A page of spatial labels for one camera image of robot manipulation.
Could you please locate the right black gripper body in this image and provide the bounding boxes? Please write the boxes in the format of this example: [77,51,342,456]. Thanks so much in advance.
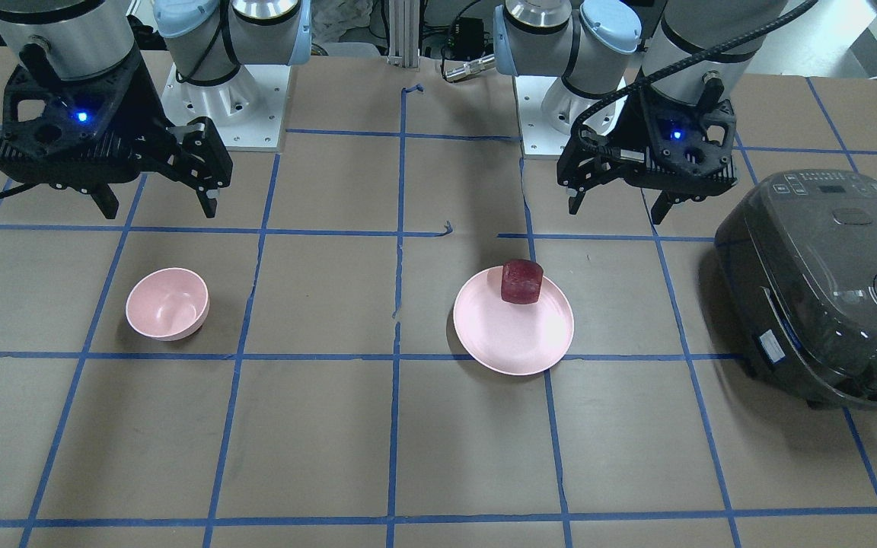
[0,43,233,196]

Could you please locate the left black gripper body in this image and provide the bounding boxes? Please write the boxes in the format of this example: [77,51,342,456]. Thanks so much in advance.
[557,78,738,200]

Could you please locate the red apple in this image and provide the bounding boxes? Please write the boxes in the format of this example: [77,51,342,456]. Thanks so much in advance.
[500,259,544,305]

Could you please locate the pink bowl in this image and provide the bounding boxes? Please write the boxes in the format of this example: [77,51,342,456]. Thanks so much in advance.
[125,267,210,341]

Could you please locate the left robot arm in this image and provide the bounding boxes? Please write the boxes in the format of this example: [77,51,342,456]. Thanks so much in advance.
[492,1,796,223]

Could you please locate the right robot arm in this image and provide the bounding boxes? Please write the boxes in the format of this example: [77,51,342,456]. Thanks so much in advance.
[0,1,312,219]

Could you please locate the pink plate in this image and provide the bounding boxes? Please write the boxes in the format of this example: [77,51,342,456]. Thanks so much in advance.
[452,266,575,377]

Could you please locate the dark grey rice cooker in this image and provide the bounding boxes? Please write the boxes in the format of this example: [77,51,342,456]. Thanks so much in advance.
[716,169,877,412]

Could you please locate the black power adapter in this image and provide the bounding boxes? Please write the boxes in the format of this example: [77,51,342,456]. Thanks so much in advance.
[446,17,486,60]

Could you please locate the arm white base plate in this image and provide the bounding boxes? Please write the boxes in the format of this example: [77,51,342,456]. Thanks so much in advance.
[514,76,596,160]
[161,65,292,153]

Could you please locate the black braided cable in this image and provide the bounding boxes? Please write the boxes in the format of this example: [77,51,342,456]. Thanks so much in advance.
[569,0,820,164]

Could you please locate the aluminium frame post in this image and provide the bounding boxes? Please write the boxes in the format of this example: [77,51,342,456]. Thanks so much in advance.
[386,0,422,72]

